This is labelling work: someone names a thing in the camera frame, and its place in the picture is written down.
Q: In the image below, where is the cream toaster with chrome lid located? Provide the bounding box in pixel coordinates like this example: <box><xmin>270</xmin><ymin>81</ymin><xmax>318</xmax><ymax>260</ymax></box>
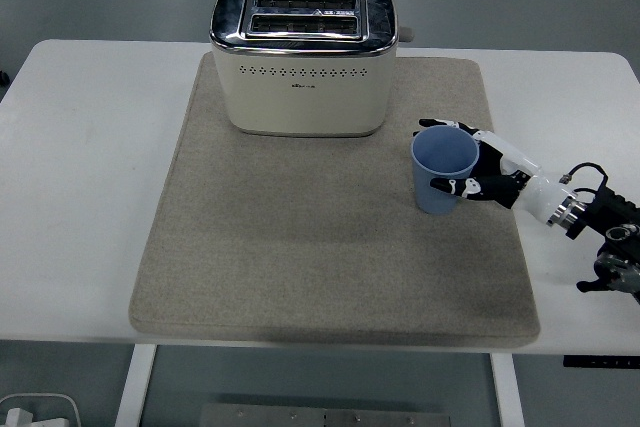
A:
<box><xmin>208</xmin><ymin>0</ymin><xmax>416</xmax><ymax>138</ymax></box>

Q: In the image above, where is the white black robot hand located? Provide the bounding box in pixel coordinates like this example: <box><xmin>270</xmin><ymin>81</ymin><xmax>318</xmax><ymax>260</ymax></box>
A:
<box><xmin>412</xmin><ymin>118</ymin><xmax>571</xmax><ymax>223</ymax></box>

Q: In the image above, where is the white block in bin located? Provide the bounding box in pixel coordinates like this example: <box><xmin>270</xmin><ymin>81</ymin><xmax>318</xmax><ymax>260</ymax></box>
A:
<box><xmin>2</xmin><ymin>407</ymin><xmax>35</xmax><ymax>427</ymax></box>

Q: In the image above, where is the grey metal plate with screws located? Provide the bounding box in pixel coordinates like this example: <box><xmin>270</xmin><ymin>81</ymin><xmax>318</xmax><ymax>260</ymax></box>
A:
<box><xmin>199</xmin><ymin>402</ymin><xmax>454</xmax><ymax>427</ymax></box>

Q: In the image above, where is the beige fabric table mat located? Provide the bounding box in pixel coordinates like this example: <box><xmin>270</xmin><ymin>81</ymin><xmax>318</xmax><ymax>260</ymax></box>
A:
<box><xmin>128</xmin><ymin>55</ymin><xmax>542</xmax><ymax>348</ymax></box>

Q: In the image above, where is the black table control panel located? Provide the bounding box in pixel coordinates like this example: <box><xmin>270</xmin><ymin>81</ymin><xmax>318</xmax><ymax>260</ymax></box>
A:
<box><xmin>563</xmin><ymin>355</ymin><xmax>640</xmax><ymax>369</ymax></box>

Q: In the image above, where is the white table leg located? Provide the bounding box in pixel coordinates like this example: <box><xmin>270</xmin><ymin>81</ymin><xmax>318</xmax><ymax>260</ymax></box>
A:
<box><xmin>489</xmin><ymin>352</ymin><xmax>526</xmax><ymax>427</ymax></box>
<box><xmin>113</xmin><ymin>345</ymin><xmax>159</xmax><ymax>427</ymax></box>

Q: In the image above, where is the light blue ribbed cup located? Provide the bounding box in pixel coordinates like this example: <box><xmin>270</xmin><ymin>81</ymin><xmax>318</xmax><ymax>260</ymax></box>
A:
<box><xmin>410</xmin><ymin>126</ymin><xmax>481</xmax><ymax>216</ymax></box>

